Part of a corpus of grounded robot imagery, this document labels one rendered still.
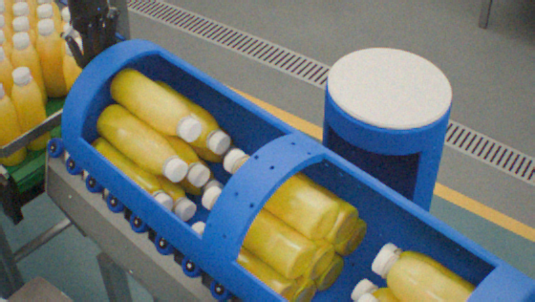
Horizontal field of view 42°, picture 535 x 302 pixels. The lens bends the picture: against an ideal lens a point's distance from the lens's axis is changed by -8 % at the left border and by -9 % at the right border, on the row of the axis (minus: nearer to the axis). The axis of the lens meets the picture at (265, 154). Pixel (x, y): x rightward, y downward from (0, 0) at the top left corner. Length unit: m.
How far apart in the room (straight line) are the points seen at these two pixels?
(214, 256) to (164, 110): 0.29
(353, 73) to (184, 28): 2.10
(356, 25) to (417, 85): 2.09
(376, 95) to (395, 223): 0.41
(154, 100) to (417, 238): 0.52
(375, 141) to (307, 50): 1.98
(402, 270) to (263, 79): 2.31
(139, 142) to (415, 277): 0.55
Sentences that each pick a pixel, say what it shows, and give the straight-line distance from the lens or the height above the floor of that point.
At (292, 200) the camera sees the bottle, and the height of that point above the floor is 1.19.
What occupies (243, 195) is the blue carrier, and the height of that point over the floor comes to 1.21.
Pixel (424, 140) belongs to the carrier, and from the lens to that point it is 1.57.
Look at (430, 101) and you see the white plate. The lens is 1.60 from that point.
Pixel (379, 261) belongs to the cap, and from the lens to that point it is 1.10.
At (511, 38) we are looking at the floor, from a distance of 3.84.
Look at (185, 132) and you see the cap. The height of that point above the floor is 1.17.
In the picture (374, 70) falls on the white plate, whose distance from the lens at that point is 1.66.
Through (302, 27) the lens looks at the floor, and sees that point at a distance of 3.66.
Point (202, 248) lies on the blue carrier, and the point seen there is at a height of 1.11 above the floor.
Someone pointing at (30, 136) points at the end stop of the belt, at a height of 0.97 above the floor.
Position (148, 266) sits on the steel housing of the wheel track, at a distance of 1.46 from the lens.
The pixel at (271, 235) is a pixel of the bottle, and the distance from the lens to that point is 1.15.
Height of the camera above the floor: 2.02
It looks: 43 degrees down
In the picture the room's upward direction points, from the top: straight up
